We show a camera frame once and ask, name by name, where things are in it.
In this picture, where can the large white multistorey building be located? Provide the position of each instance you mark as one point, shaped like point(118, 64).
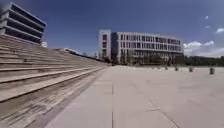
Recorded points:
point(143, 46)

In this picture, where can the dark bollard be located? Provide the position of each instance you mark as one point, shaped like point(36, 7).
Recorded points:
point(191, 69)
point(166, 67)
point(176, 68)
point(211, 70)

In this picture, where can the wide grey stone steps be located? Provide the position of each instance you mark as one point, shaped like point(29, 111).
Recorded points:
point(36, 71)

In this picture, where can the row of dark trees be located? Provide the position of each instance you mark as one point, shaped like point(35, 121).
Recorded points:
point(200, 60)

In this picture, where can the grey building with dark bands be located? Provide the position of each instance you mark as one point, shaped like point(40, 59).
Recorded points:
point(20, 23)

